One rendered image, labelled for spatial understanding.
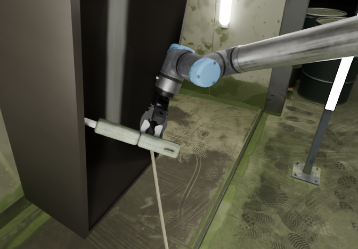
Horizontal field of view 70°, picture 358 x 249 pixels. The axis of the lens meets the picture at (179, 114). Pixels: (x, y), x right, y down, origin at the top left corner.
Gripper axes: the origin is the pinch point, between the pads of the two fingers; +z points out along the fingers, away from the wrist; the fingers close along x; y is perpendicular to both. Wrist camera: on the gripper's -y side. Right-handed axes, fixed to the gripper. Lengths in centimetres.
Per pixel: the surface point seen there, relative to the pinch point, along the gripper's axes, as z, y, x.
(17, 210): 92, 63, 52
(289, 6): -114, 136, -90
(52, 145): 8.2, -9.9, 28.7
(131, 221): 71, 52, -17
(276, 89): -46, 157, -125
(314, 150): -11, 72, -128
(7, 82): -6.3, -9.0, 46.2
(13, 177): 75, 68, 61
